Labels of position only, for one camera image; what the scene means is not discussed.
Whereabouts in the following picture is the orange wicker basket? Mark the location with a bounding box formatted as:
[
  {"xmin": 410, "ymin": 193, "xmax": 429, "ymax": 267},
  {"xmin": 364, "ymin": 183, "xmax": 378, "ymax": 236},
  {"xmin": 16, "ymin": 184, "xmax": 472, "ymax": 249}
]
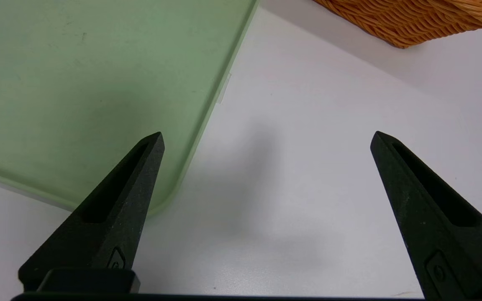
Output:
[{"xmin": 313, "ymin": 0, "xmax": 482, "ymax": 49}]

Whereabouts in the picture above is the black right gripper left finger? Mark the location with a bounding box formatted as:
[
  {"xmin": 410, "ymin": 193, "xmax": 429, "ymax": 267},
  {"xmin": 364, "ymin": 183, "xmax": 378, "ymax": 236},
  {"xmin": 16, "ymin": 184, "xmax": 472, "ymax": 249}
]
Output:
[{"xmin": 18, "ymin": 132, "xmax": 165, "ymax": 293}]

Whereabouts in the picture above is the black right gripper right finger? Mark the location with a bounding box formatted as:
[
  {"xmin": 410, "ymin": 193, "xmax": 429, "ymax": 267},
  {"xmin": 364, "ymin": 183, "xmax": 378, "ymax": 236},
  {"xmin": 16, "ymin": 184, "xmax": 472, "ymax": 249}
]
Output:
[{"xmin": 370, "ymin": 131, "xmax": 482, "ymax": 301}]

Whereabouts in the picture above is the light green plastic tray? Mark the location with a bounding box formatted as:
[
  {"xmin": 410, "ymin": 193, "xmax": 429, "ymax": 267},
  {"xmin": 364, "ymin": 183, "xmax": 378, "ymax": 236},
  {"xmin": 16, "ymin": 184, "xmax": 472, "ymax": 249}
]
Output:
[{"xmin": 0, "ymin": 0, "xmax": 260, "ymax": 217}]

